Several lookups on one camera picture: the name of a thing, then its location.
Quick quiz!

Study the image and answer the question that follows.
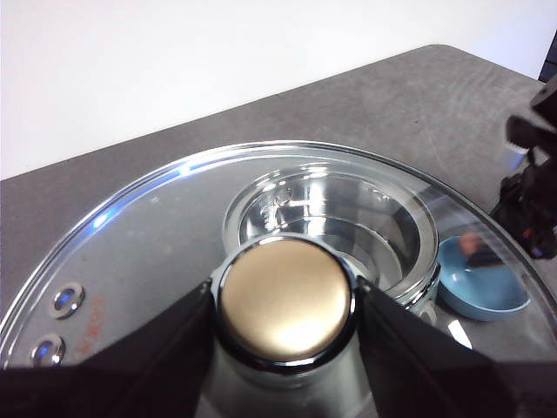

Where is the blue ribbed bowl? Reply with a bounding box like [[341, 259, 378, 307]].
[[436, 236, 533, 323]]

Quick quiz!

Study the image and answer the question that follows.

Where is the glass lid with green knob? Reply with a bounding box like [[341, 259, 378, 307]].
[[0, 139, 557, 418]]

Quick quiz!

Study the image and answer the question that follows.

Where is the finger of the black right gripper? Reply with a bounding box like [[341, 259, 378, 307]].
[[466, 249, 502, 270]]

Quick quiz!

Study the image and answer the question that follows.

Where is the pale green electric steamer pot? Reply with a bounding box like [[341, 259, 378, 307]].
[[222, 163, 441, 326]]

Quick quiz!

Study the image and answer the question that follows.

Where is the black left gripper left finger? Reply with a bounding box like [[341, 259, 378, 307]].
[[0, 280, 218, 418]]

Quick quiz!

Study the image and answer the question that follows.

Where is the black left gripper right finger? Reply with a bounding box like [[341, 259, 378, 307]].
[[355, 276, 557, 418]]

